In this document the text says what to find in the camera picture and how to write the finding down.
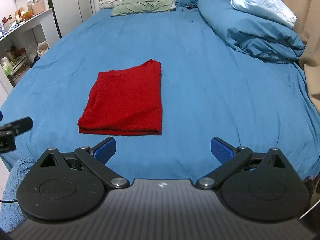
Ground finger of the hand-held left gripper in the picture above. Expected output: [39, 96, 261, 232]
[0, 117, 33, 137]

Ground green pillow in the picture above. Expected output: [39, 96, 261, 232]
[111, 0, 177, 17]

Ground light blue blanket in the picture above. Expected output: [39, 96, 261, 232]
[230, 0, 297, 29]

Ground white desk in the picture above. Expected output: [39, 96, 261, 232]
[0, 8, 62, 88]

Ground red knit sweater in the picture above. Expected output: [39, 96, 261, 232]
[77, 59, 163, 136]

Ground pile of desk clutter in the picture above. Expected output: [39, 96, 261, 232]
[0, 9, 28, 39]

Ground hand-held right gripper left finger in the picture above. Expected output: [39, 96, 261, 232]
[37, 137, 130, 190]

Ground white tote bag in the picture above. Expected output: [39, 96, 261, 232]
[37, 41, 49, 57]

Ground bottles under desk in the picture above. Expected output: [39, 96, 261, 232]
[5, 46, 27, 61]

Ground woven basket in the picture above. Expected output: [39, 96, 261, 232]
[32, 0, 46, 16]

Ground green tissue pack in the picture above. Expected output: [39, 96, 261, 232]
[0, 57, 13, 77]

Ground blue duvet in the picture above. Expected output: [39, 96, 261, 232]
[197, 0, 306, 64]

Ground grey and white wardrobe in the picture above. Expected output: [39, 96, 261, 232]
[44, 0, 97, 39]

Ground blue shaggy rug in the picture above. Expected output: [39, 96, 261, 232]
[0, 157, 36, 233]

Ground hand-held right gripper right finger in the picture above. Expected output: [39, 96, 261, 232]
[196, 137, 288, 190]

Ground bed with blue sheet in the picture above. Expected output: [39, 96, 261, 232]
[0, 0, 320, 181]

